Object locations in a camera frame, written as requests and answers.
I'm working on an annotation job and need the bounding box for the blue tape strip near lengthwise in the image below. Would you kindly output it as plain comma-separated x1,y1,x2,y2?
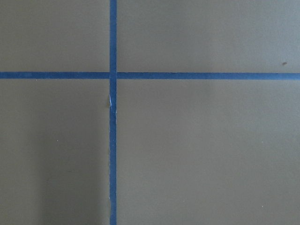
109,0,117,225

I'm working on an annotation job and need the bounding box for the blue tape strip near crosswise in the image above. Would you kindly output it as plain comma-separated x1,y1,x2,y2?
0,72,300,80

